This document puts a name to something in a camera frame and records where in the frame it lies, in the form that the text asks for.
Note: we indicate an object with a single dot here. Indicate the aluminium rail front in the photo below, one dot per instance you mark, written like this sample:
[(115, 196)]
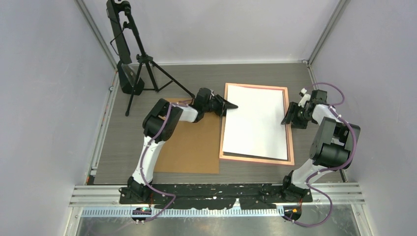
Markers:
[(103, 201)]

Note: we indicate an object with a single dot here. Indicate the brown cardboard backing board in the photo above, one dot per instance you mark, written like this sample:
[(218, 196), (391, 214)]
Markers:
[(193, 148)]

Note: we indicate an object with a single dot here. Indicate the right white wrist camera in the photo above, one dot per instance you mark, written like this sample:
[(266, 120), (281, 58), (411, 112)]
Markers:
[(305, 97)]

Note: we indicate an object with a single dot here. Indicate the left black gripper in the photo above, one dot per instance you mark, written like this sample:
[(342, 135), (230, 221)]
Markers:
[(223, 105)]

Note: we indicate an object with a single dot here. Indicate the pink wooden picture frame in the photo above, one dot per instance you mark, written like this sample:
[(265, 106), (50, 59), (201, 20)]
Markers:
[(257, 162)]

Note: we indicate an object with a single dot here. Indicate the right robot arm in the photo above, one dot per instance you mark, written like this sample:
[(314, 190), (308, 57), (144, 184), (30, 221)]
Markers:
[(332, 146)]

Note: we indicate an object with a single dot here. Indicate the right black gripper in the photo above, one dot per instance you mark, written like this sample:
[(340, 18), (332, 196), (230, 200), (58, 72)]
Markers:
[(294, 108)]

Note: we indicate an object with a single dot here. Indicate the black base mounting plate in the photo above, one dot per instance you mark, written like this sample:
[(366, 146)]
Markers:
[(209, 196)]

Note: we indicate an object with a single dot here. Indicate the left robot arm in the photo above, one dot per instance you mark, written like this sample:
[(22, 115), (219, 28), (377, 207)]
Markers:
[(159, 126)]

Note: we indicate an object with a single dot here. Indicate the cat photo print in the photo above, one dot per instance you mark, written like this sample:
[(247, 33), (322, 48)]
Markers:
[(257, 123)]

